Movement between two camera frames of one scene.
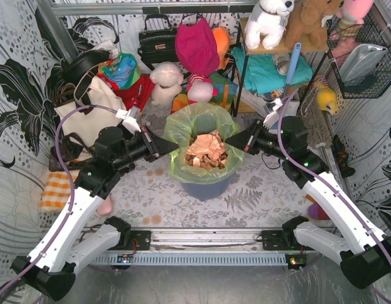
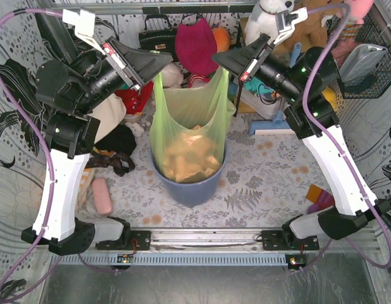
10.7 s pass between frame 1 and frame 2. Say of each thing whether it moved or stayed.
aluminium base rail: stayed
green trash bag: moved
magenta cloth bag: stayed
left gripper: moved
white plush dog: stayed
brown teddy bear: stayed
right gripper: moved
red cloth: stayed
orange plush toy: stayed
